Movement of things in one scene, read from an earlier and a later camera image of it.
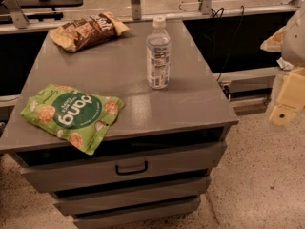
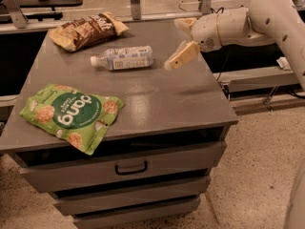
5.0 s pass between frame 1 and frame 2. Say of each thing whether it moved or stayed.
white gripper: moved
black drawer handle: stayed
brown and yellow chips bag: stayed
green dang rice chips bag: stayed
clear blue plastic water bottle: moved
